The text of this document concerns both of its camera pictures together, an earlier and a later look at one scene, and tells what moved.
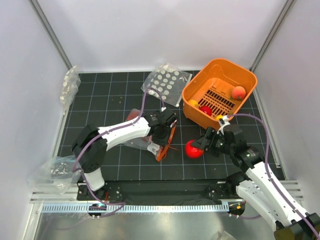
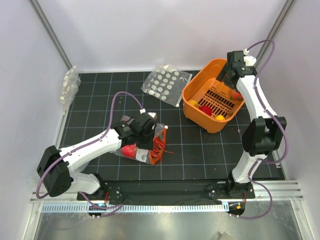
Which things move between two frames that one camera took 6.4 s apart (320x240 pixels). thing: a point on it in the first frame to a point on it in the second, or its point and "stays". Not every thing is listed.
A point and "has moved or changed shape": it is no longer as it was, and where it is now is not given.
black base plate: x=167 y=191 stays
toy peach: x=238 y=93 stays
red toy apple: x=193 y=152 to x=129 y=151
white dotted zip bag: x=166 y=82 stays
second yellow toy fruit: x=219 y=116 stays
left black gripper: x=161 y=142 to x=149 y=145
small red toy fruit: x=206 y=109 stays
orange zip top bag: x=146 y=143 has moved or changed shape
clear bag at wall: x=71 y=83 stays
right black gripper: x=211 y=134 to x=222 y=76
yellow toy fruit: x=193 y=102 stays
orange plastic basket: x=211 y=85 stays
